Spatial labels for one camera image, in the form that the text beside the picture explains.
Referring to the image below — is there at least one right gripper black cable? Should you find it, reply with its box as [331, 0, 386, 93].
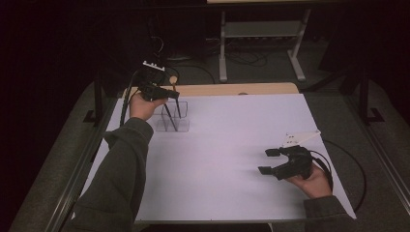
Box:
[308, 138, 367, 214]

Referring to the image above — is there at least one aluminium frame rail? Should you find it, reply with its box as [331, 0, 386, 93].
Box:
[342, 93, 410, 207]
[43, 96, 119, 232]

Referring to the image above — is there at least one person's left hand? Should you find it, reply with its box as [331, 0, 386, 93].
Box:
[129, 91, 168, 122]

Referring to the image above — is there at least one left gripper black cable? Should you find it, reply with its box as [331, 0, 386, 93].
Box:
[119, 69, 143, 128]

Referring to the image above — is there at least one white table mat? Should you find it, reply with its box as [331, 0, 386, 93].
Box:
[81, 93, 357, 223]

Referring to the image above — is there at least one black metal stand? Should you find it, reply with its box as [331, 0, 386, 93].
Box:
[82, 72, 104, 125]
[358, 66, 385, 125]

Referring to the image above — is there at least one black floor cable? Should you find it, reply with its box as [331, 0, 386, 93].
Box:
[224, 50, 269, 68]
[162, 56, 217, 85]

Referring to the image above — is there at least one wooden table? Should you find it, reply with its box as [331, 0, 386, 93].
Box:
[121, 82, 300, 100]

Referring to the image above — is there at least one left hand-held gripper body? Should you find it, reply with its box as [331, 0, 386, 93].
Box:
[134, 60, 169, 102]

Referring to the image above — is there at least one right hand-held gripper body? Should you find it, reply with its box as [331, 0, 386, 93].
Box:
[272, 130, 322, 182]

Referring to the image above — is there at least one clear plastic organizer box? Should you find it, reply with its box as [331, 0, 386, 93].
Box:
[154, 101, 190, 133]

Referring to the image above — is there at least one thin makeup brush gold ferrule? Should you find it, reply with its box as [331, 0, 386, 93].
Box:
[163, 102, 179, 132]

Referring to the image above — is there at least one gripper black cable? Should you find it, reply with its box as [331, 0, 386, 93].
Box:
[308, 138, 367, 214]
[119, 69, 143, 128]

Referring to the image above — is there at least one white metal table frame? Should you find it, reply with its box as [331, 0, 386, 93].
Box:
[218, 9, 312, 83]

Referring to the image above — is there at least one person's right hand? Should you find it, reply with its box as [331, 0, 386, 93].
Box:
[284, 163, 334, 199]

